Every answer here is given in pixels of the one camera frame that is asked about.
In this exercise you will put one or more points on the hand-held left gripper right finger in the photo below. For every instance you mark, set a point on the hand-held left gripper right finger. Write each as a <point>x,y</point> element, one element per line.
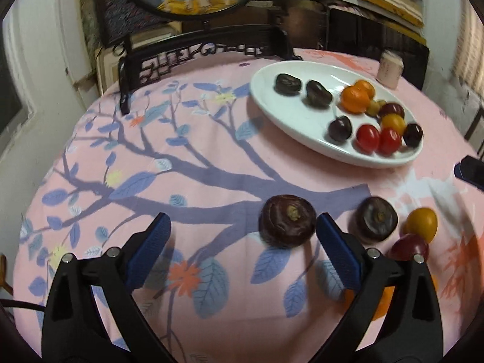
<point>338,255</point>

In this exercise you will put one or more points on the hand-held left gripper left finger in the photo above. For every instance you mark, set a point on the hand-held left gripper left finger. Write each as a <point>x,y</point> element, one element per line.
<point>149,251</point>

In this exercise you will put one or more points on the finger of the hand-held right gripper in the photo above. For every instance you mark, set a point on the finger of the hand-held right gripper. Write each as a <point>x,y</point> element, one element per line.
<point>472,172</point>

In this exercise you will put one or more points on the dark brown water chestnut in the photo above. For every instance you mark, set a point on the dark brown water chestnut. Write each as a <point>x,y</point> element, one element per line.
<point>318,93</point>
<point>287,84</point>
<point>287,221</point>
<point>376,219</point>

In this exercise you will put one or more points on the large orange mandarin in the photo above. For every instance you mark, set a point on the large orange mandarin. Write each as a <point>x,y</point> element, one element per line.
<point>382,304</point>

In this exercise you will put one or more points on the dark red cherry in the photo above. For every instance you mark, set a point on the dark red cherry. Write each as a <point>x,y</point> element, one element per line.
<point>413,135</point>
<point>339,128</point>
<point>393,109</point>

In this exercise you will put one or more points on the dark red plum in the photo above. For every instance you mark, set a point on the dark red plum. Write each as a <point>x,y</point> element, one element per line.
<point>408,245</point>

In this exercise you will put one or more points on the large yellow-orange round fruit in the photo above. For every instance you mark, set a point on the large yellow-orange round fruit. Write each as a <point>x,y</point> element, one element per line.
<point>422,222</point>

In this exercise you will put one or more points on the red cherry tomato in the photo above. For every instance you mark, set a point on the red cherry tomato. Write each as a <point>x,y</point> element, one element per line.
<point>389,141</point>
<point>367,138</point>

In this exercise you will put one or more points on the small yellow-orange round fruit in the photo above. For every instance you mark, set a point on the small yellow-orange round fruit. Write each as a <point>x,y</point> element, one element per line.
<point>393,122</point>

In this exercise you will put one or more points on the small green-brown fruit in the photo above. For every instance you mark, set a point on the small green-brown fruit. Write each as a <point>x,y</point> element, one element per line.
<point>374,109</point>
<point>382,103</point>

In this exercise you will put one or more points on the small orange mandarin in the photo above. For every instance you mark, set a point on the small orange mandarin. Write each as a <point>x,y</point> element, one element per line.
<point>353,100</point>
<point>366,87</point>

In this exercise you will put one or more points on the white oval plate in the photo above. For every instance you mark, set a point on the white oval plate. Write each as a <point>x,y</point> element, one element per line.
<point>295,117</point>

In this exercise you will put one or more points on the small white cup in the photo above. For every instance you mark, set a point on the small white cup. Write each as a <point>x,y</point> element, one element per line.
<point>389,70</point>

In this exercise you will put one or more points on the patterned window curtain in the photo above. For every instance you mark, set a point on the patterned window curtain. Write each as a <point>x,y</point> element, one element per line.
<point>470,37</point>

